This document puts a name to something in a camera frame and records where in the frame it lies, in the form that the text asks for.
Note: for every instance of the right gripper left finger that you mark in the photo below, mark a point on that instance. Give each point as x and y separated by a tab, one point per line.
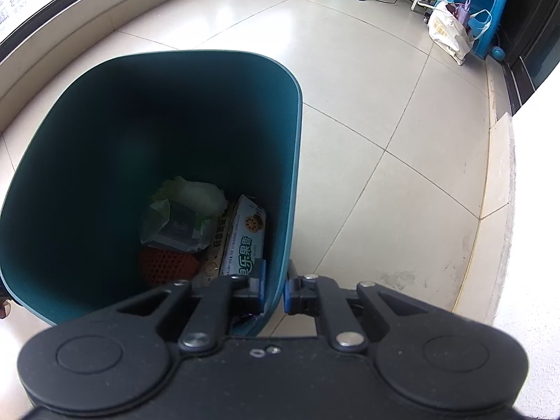
214	310

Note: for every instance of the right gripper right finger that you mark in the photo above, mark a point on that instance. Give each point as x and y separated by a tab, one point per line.
323	299

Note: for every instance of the cookie snack package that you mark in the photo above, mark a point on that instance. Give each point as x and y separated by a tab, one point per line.
238	248

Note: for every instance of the orange foam fruit net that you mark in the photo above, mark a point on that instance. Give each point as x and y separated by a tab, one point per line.
160	266

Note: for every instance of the clear green plastic wrapper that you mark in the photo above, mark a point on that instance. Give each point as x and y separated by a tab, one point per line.
183	215

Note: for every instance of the dark teal trash bin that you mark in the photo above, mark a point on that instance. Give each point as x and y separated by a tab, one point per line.
70	222

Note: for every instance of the white shopping bag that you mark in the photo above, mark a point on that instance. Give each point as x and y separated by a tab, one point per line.
454	27

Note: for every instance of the small blue ball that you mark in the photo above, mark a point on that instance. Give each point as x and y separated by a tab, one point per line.
498	53

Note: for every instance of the black window frame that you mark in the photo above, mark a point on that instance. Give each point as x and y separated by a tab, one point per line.
30	25

